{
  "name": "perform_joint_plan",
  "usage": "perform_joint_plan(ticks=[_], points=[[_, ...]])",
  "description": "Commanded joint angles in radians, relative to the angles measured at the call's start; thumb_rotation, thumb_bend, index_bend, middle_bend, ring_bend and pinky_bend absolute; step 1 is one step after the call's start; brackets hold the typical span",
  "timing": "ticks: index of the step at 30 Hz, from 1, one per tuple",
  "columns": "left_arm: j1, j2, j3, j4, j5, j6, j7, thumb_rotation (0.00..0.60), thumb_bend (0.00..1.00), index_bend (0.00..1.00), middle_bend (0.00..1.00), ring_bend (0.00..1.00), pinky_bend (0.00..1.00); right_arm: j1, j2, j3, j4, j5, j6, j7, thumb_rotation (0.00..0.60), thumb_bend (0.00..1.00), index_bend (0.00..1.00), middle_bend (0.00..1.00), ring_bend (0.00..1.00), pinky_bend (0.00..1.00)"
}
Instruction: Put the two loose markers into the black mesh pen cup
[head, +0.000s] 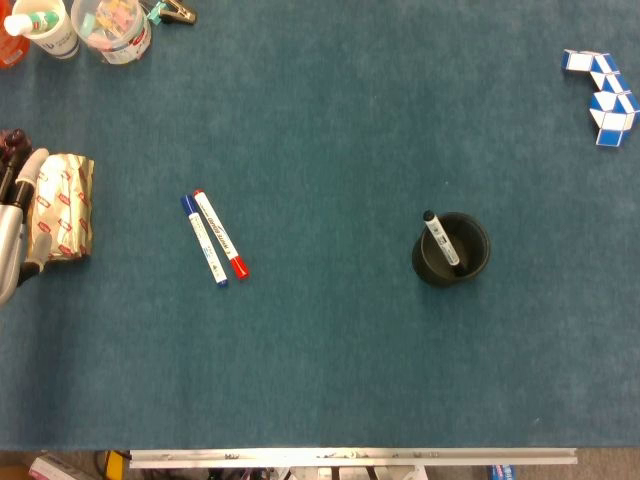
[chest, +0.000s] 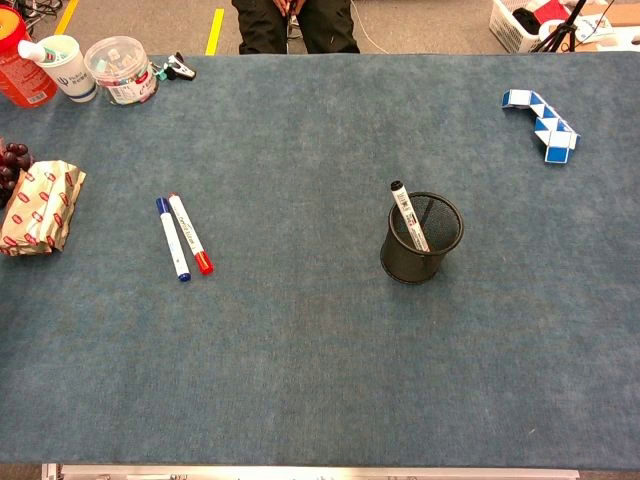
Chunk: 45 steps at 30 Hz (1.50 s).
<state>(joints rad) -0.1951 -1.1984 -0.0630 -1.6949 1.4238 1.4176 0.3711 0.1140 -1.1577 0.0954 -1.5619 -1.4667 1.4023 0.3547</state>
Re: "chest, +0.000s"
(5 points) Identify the blue-capped whiteboard marker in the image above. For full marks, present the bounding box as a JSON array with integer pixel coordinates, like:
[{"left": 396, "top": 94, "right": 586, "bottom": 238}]
[{"left": 155, "top": 196, "right": 192, "bottom": 283}]

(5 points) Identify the brown cardboard box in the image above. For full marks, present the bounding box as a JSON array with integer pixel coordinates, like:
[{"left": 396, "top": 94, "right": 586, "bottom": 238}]
[{"left": 579, "top": 2, "right": 640, "bottom": 29}]

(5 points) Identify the white paper cup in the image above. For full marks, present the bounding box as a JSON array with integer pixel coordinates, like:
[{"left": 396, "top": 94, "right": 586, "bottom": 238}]
[{"left": 38, "top": 34, "right": 98, "bottom": 103}]

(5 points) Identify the short yellow floor tape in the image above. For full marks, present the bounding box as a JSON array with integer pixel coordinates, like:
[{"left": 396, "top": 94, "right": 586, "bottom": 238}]
[{"left": 204, "top": 8, "right": 226, "bottom": 56}]

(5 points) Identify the aluminium table edge rail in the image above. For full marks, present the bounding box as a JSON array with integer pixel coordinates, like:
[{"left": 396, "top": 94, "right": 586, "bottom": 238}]
[{"left": 41, "top": 463, "right": 581, "bottom": 480}]

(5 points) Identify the gold red-printed snack packet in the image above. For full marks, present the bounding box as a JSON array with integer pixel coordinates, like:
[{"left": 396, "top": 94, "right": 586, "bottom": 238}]
[{"left": 0, "top": 159, "right": 87, "bottom": 257}]

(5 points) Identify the red item in basket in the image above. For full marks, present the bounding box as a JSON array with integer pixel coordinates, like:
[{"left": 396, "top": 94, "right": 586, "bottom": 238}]
[{"left": 529, "top": 0, "right": 571, "bottom": 24}]

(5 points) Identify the black tripod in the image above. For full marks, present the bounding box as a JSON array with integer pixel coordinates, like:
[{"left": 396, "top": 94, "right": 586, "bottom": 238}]
[{"left": 532, "top": 0, "right": 589, "bottom": 54}]

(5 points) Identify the black mesh pen cup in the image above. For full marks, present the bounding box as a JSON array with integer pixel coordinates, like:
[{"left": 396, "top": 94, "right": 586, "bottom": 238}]
[{"left": 379, "top": 191, "right": 465, "bottom": 285}]

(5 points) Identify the white green toothpaste tube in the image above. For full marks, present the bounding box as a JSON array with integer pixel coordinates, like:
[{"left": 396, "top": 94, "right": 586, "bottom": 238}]
[{"left": 17, "top": 39, "right": 64, "bottom": 65}]

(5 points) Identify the blue white snake puzzle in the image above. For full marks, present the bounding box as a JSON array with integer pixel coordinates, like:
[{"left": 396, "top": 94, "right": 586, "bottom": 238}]
[{"left": 501, "top": 88, "right": 582, "bottom": 165}]

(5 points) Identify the blue felt table cloth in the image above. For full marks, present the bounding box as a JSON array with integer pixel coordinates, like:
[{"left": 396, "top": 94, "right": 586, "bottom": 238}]
[{"left": 0, "top": 52, "right": 640, "bottom": 471}]

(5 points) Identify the clear jar of clips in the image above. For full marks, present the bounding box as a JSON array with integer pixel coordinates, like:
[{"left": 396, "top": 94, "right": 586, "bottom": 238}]
[{"left": 83, "top": 35, "right": 160, "bottom": 106}]

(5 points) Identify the person in black trousers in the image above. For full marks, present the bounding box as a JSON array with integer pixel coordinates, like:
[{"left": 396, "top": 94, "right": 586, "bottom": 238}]
[{"left": 231, "top": 0, "right": 361, "bottom": 55}]

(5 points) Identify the dark red grape bunch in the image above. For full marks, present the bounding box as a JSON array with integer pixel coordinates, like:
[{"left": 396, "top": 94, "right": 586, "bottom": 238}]
[{"left": 0, "top": 142, "right": 35, "bottom": 209}]

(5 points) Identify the red orange plastic canister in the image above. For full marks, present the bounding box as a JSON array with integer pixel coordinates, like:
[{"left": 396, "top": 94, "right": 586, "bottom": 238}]
[{"left": 0, "top": 4, "right": 59, "bottom": 109}]

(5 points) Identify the black item in basket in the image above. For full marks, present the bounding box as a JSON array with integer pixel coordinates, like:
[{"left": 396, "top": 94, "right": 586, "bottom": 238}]
[{"left": 512, "top": 7, "right": 541, "bottom": 36}]

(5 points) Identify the red-capped whiteboard marker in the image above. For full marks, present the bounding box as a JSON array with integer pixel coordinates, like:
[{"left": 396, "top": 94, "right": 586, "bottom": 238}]
[{"left": 167, "top": 192, "right": 215, "bottom": 275}]

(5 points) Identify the black metal clamp clip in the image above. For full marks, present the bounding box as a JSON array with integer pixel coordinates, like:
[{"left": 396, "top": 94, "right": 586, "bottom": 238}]
[{"left": 164, "top": 52, "right": 197, "bottom": 82}]

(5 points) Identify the black-capped whiteboard marker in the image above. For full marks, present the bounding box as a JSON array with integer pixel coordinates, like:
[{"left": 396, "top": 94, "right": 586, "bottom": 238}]
[{"left": 389, "top": 180, "right": 431, "bottom": 253}]

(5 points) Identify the white plastic basket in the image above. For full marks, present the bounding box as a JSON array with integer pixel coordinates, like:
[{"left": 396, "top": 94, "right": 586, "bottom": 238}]
[{"left": 488, "top": 0, "right": 571, "bottom": 54}]

